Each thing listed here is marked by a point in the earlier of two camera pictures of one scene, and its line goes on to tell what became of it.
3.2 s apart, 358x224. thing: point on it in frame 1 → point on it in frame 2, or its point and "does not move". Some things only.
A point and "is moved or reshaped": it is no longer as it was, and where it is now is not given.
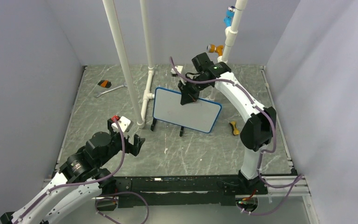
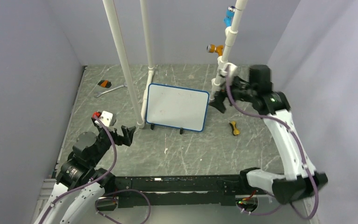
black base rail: [184, 191] does not move
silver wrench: [98, 94] does not move
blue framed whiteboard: [202, 115] is moved or reshaped
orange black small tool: [105, 83] does not move
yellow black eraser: [235, 130] does not move
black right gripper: [187, 96] → [217, 102]
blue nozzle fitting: [230, 13] does not move
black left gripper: [134, 148] → [127, 133]
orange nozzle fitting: [212, 48] does not move
